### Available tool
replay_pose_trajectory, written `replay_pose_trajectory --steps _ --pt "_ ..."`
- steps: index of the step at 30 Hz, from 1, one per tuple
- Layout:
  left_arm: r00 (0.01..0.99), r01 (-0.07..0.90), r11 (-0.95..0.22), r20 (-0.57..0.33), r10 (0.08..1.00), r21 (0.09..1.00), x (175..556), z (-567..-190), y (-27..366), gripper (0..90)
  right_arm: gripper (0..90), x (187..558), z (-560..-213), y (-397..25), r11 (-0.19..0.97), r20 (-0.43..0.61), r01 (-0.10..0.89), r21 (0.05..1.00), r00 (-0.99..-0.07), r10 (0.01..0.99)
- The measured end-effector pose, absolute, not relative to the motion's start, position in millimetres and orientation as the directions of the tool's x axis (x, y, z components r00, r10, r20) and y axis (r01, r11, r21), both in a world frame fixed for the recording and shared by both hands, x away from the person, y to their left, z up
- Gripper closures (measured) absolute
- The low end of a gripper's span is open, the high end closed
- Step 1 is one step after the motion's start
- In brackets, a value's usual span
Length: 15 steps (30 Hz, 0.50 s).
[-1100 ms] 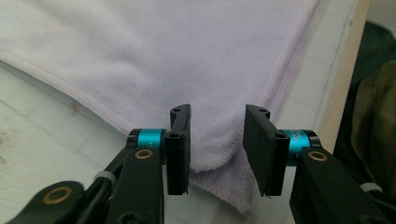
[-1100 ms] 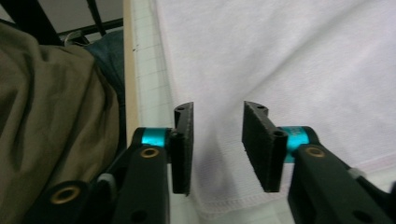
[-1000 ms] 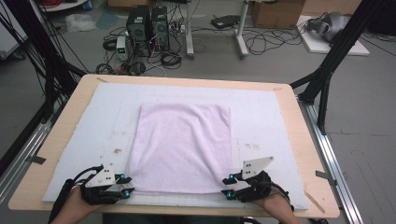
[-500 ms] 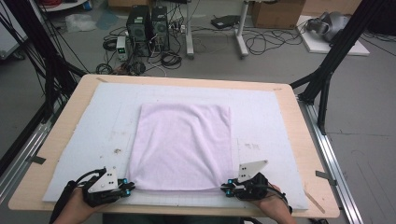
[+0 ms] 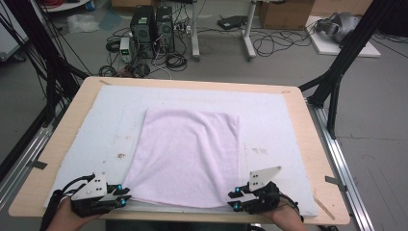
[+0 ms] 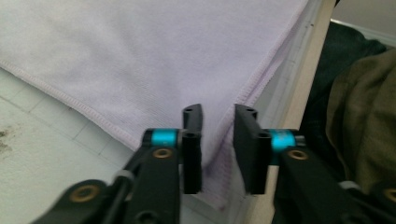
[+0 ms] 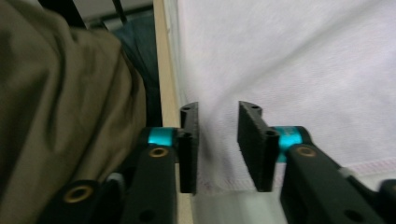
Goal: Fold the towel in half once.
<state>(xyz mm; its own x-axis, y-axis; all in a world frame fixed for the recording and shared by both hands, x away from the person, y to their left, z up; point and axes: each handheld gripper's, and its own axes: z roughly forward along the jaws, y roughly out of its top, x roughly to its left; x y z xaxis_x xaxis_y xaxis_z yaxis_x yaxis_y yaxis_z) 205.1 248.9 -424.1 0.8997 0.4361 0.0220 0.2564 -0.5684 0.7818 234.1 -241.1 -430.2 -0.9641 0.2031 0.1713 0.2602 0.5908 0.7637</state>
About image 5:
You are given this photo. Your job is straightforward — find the coiled black cable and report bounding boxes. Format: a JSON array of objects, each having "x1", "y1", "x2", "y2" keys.
[
  {"x1": 165, "y1": 52, "x2": 189, "y2": 72},
  {"x1": 105, "y1": 38, "x2": 122, "y2": 54}
]

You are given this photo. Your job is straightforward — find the large cardboard box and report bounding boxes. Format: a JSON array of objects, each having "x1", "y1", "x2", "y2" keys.
[{"x1": 258, "y1": 0, "x2": 316, "y2": 31}]

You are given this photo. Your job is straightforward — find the white round table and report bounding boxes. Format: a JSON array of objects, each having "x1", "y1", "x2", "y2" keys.
[{"x1": 38, "y1": 0, "x2": 92, "y2": 13}]

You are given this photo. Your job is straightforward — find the wide black computer tower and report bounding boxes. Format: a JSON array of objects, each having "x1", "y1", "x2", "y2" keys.
[{"x1": 129, "y1": 5, "x2": 158, "y2": 60}]

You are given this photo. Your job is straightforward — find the person's right hand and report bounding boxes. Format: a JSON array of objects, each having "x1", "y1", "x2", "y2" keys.
[{"x1": 267, "y1": 201, "x2": 309, "y2": 231}]

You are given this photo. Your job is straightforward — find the teal floor sheet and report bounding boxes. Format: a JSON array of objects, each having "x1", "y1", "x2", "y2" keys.
[{"x1": 98, "y1": 9, "x2": 125, "y2": 32}]

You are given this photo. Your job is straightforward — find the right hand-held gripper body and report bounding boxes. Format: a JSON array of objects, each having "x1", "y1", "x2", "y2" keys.
[{"x1": 242, "y1": 165, "x2": 283, "y2": 216}]

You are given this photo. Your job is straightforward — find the clear plastic bag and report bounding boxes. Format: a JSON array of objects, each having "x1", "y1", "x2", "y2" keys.
[{"x1": 65, "y1": 13, "x2": 101, "y2": 35}]

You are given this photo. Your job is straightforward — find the narrow black computer tower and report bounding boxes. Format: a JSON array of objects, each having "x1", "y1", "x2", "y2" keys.
[{"x1": 155, "y1": 6, "x2": 176, "y2": 54}]

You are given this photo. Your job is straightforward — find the white cabinet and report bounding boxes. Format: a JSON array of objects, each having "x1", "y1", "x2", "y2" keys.
[{"x1": 0, "y1": 2, "x2": 30, "y2": 63}]

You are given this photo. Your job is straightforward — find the white foam mat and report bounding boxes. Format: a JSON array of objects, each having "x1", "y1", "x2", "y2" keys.
[{"x1": 42, "y1": 84, "x2": 319, "y2": 218}]

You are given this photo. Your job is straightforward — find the thin wooden stick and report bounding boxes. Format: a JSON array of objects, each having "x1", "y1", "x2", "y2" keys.
[{"x1": 312, "y1": 195, "x2": 337, "y2": 221}]

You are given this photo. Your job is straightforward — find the lilac butterfly print towel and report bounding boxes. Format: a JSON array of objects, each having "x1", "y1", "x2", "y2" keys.
[{"x1": 122, "y1": 107, "x2": 242, "y2": 210}]

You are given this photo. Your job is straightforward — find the black metal frame stand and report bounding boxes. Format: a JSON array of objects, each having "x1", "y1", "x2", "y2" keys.
[
  {"x1": 297, "y1": 0, "x2": 399, "y2": 141},
  {"x1": 0, "y1": 0, "x2": 91, "y2": 128}
]

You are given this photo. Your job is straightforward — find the white power supply box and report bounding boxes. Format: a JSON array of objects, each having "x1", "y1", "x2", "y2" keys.
[{"x1": 118, "y1": 37, "x2": 134, "y2": 64}]

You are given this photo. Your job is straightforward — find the aluminium rail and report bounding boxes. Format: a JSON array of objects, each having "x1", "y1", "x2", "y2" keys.
[
  {"x1": 0, "y1": 124, "x2": 56, "y2": 212},
  {"x1": 305, "y1": 98, "x2": 376, "y2": 231}
]

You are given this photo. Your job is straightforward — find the grey headset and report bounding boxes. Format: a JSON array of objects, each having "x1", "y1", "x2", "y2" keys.
[{"x1": 315, "y1": 12, "x2": 362, "y2": 44}]

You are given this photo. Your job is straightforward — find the white desk leg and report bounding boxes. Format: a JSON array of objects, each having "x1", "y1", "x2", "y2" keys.
[
  {"x1": 191, "y1": 0, "x2": 202, "y2": 63},
  {"x1": 242, "y1": 0, "x2": 258, "y2": 63}
]

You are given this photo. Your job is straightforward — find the loose black floor cables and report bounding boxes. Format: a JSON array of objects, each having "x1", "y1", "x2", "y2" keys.
[{"x1": 249, "y1": 28, "x2": 314, "y2": 59}]

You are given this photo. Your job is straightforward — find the black tape strip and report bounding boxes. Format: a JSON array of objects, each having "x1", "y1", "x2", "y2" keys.
[
  {"x1": 26, "y1": 159, "x2": 49, "y2": 170},
  {"x1": 324, "y1": 174, "x2": 348, "y2": 193}
]

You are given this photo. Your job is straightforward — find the white floor board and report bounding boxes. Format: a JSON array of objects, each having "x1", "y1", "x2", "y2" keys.
[{"x1": 304, "y1": 15, "x2": 382, "y2": 59}]

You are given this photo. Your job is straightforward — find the flat black device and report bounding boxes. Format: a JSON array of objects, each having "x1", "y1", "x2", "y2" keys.
[{"x1": 217, "y1": 14, "x2": 249, "y2": 31}]

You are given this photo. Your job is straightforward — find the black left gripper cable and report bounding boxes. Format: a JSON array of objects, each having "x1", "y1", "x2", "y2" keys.
[{"x1": 39, "y1": 172, "x2": 97, "y2": 231}]

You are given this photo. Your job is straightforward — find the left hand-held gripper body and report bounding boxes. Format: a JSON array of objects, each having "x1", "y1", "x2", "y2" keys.
[{"x1": 69, "y1": 171, "x2": 114, "y2": 218}]

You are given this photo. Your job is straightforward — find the person's left hand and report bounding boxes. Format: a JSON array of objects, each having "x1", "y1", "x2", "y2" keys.
[{"x1": 47, "y1": 198, "x2": 104, "y2": 231}]

